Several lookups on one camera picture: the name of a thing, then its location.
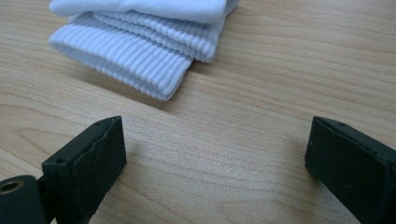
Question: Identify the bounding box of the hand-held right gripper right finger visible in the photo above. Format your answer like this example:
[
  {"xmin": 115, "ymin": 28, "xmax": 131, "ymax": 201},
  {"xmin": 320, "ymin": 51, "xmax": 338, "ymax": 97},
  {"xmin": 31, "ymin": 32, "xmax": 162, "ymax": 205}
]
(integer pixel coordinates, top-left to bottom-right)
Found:
[{"xmin": 304, "ymin": 116, "xmax": 396, "ymax": 224}]

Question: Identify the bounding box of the white ribbed sock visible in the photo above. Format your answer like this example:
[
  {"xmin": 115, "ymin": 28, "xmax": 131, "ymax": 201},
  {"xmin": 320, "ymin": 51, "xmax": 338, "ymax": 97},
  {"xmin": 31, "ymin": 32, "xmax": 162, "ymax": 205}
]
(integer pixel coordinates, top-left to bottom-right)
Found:
[
  {"xmin": 48, "ymin": 21, "xmax": 194, "ymax": 102},
  {"xmin": 49, "ymin": 0, "xmax": 240, "ymax": 63}
]

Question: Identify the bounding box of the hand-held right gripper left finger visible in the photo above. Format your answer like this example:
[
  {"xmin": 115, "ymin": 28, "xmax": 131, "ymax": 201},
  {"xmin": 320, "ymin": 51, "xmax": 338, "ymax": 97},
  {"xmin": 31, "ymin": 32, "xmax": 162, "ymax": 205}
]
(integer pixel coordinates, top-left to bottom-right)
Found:
[{"xmin": 41, "ymin": 116, "xmax": 128, "ymax": 224}]

